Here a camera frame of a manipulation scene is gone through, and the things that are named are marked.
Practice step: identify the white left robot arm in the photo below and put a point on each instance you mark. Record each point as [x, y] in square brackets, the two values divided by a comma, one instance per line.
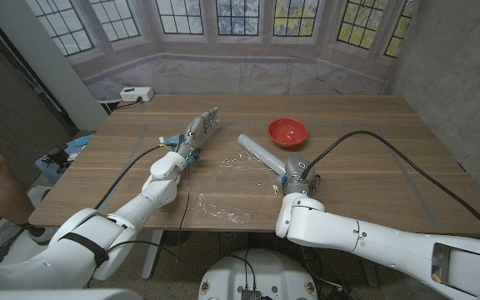
[98, 233]

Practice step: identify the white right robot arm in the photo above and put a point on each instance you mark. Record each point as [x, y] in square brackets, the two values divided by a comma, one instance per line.
[369, 241]

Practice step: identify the white robot torso base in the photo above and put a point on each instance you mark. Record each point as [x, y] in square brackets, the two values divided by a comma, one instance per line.
[256, 275]

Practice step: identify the grey metal table leg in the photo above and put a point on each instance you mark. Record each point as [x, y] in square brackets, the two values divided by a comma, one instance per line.
[152, 254]

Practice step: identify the clear cling film sheet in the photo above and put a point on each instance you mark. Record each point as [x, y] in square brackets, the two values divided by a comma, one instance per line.
[231, 196]

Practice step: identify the grey sneaker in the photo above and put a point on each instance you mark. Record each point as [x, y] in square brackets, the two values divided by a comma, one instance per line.
[40, 234]

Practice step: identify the white power strip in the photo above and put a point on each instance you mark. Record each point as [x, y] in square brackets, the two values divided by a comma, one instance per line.
[136, 94]

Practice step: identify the white cling film roll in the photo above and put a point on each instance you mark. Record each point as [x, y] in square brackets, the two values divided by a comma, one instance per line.
[261, 153]

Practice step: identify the red bowl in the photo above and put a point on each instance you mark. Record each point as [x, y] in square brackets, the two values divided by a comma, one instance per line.
[288, 131]

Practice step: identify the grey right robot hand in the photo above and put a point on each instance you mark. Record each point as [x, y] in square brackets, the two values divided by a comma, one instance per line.
[300, 175]

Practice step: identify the white robot shoulder cover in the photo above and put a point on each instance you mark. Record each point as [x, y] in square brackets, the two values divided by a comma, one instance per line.
[56, 295]

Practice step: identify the printed window backdrop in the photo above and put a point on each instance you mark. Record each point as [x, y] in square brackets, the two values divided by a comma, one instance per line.
[240, 71]

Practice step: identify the small black round device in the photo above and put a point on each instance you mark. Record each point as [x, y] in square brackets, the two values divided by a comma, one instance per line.
[58, 155]

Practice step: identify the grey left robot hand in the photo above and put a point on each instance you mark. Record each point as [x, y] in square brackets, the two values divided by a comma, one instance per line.
[194, 131]

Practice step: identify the blue storage box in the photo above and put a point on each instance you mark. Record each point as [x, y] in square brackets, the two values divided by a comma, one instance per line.
[77, 146]

